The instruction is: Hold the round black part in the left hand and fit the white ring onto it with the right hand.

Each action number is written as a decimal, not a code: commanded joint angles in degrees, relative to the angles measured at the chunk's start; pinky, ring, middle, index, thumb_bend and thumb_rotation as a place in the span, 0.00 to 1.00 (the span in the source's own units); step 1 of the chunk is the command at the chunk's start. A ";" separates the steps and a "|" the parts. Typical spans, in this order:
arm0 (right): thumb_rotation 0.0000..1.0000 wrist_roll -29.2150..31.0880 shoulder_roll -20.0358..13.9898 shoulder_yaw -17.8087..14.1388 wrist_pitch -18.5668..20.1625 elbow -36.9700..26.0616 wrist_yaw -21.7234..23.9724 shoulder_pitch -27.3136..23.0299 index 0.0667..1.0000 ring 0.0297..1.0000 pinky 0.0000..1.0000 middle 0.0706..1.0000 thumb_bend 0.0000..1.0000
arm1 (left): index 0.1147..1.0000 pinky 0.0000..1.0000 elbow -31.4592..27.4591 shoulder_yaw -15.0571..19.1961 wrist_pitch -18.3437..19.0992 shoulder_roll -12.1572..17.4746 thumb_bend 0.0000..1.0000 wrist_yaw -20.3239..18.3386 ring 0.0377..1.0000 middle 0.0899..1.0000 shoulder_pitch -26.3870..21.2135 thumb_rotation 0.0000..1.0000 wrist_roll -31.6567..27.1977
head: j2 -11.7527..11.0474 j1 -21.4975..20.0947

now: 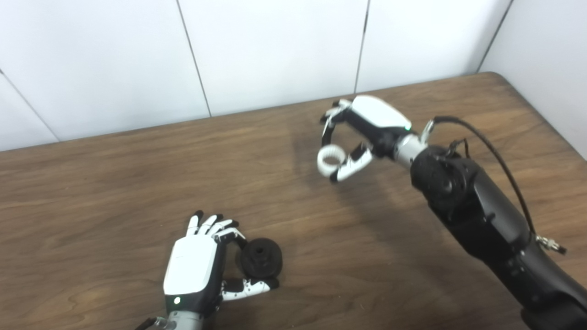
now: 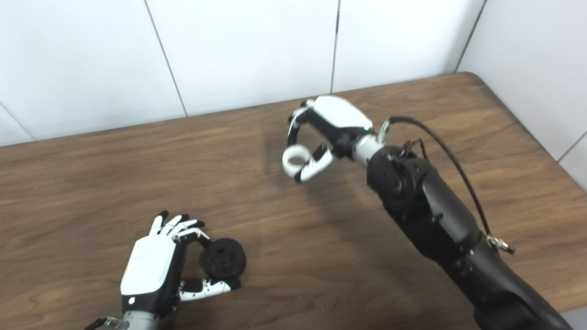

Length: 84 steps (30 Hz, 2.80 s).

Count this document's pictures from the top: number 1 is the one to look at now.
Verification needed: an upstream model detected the black and white left hand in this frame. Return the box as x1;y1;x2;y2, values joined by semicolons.
163;210;279;317

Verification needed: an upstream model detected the black and white right hand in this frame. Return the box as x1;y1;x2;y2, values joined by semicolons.
320;95;413;184

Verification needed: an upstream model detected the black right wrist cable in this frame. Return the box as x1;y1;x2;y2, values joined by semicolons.
421;115;567;255

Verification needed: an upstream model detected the white ring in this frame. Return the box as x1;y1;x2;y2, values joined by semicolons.
317;144;348;177

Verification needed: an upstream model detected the round black part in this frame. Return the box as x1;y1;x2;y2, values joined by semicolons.
236;237;283;279

